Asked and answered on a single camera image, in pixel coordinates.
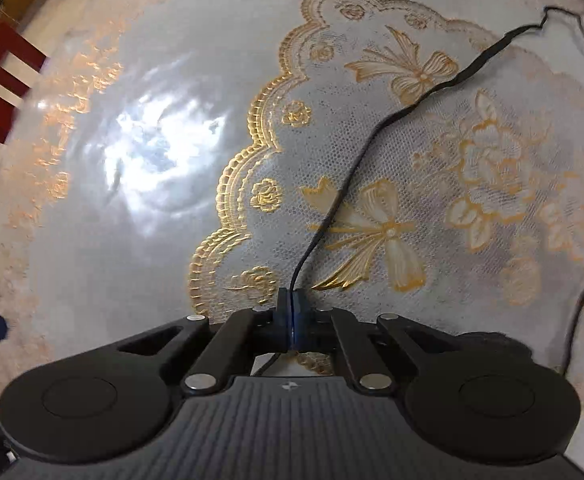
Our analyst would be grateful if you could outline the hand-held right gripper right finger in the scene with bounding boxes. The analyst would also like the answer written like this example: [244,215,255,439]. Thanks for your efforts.
[292,290,465,395]

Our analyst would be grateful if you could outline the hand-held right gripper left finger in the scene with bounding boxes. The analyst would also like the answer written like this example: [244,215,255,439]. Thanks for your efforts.
[116,287,293,395]

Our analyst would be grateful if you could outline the black shoelace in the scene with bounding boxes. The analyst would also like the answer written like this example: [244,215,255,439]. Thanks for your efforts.
[252,6,584,378]

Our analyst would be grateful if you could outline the red chair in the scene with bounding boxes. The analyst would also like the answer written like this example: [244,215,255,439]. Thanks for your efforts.
[0,20,47,181]

